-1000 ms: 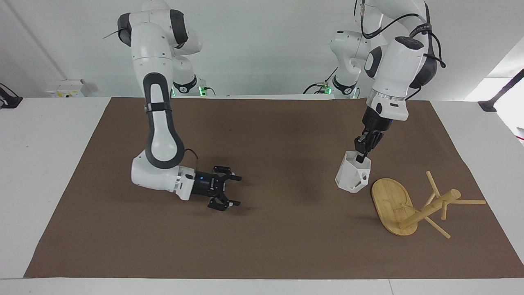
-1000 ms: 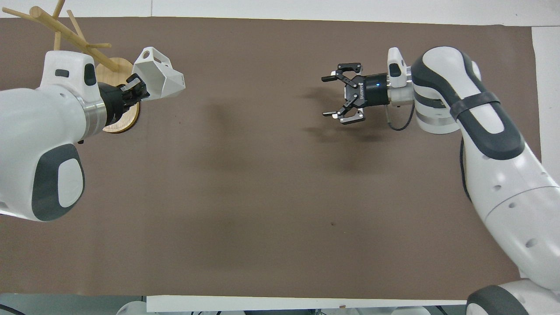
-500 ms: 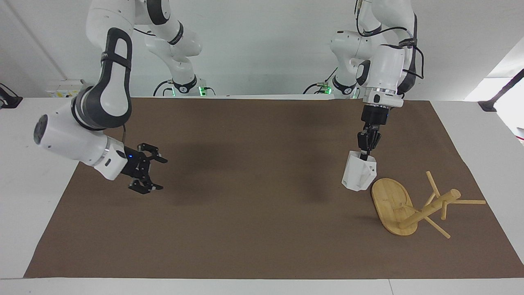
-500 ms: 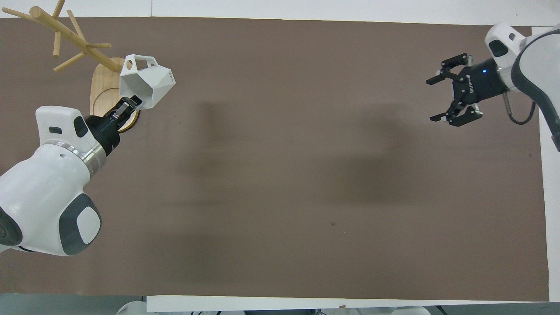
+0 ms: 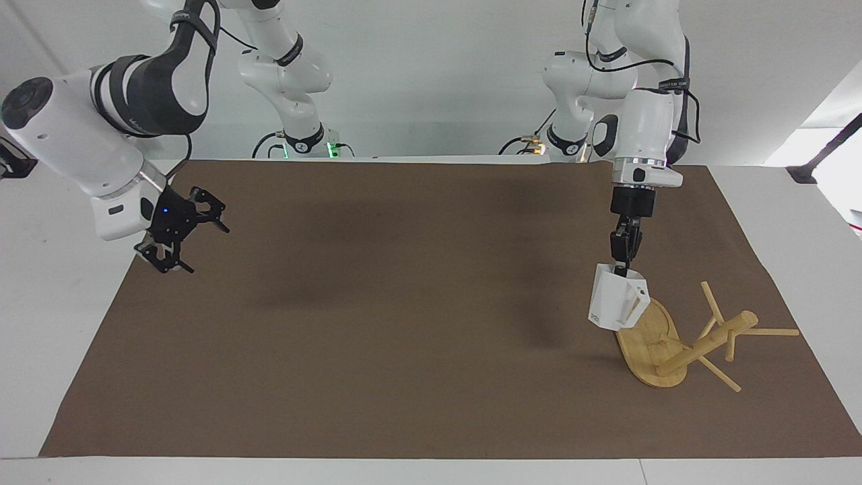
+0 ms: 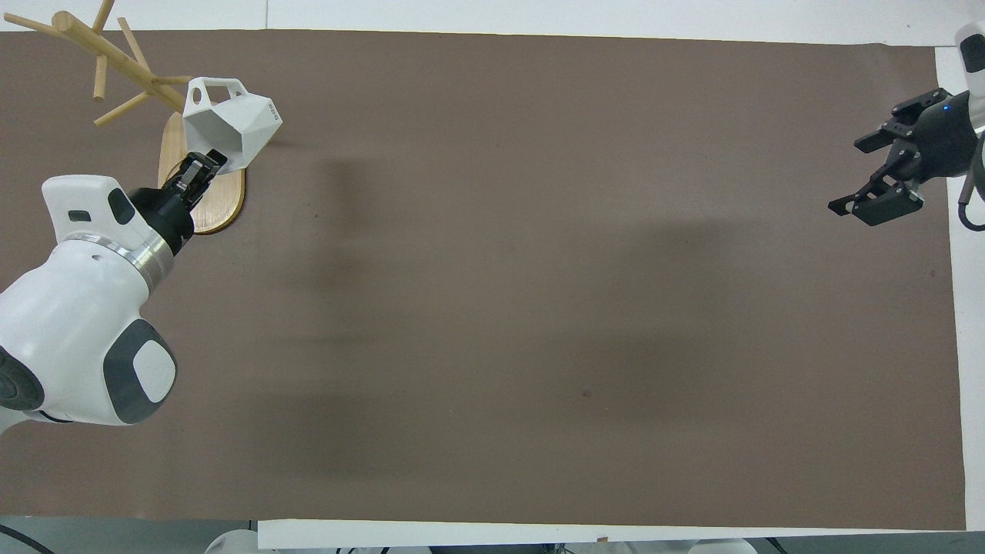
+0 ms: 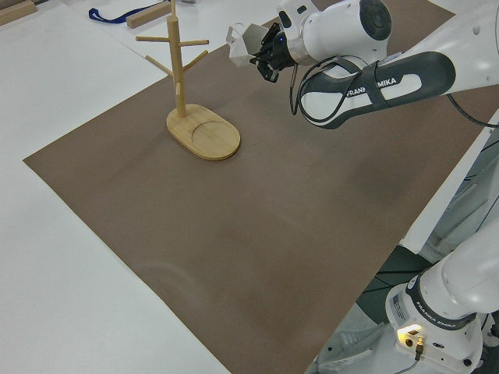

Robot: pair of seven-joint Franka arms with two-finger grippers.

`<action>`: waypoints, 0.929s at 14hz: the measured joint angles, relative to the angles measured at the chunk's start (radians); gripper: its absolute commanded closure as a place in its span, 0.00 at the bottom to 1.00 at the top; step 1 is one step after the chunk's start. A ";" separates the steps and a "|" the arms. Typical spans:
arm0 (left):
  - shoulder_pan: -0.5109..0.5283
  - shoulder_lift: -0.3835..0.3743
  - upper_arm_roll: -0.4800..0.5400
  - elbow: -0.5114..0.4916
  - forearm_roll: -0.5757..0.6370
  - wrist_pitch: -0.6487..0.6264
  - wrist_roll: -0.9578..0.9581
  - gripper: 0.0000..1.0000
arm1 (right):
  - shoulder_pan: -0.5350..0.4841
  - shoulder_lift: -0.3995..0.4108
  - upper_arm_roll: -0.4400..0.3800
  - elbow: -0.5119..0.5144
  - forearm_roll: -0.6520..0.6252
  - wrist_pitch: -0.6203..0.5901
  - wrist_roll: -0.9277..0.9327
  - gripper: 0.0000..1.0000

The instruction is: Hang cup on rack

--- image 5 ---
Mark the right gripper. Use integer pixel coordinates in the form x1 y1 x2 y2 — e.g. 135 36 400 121
133 183 231 275

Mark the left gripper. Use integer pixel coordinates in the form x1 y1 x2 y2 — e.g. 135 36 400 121
609 185 656 278

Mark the white cup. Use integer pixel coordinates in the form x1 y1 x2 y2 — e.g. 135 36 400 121
587 263 652 333

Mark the wooden cup rack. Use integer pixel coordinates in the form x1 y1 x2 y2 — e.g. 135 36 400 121
615 280 801 394

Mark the black stand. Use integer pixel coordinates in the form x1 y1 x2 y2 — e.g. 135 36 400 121
0 137 38 181
787 111 862 185

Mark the black cable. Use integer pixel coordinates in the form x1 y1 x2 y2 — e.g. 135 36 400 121
498 108 557 156
582 0 678 92
671 35 702 166
251 131 288 160
217 23 261 54

